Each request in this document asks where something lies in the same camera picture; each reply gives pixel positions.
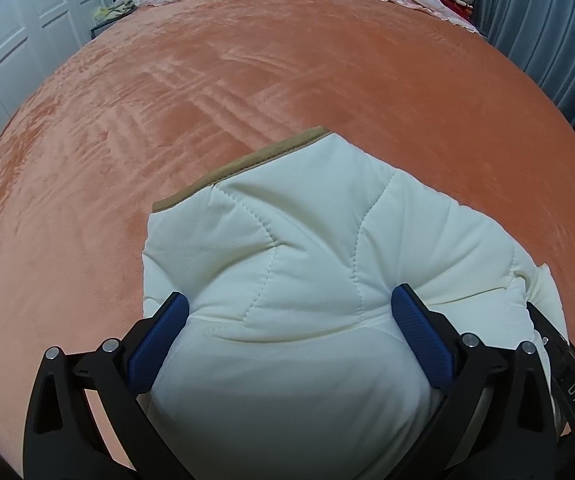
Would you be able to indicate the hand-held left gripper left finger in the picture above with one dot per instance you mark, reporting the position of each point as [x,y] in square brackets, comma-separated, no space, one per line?
[160,340]

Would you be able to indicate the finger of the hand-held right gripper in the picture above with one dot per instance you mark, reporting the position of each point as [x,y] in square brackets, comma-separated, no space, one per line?
[547,322]

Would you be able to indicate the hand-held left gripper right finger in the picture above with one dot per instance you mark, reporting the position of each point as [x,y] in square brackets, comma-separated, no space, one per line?
[420,340]

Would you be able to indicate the cream quilted jacket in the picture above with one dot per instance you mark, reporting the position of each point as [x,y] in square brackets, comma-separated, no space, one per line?
[292,260]

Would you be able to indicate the orange bed blanket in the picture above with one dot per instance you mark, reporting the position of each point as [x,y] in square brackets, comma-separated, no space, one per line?
[217,85]

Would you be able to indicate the grey curtain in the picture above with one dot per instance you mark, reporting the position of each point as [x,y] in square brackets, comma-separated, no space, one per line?
[542,35]

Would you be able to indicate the dark bedside table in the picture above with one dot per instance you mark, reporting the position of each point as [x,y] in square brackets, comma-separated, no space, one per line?
[100,27]

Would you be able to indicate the white wardrobe doors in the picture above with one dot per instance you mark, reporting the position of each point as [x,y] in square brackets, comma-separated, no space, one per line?
[17,35]

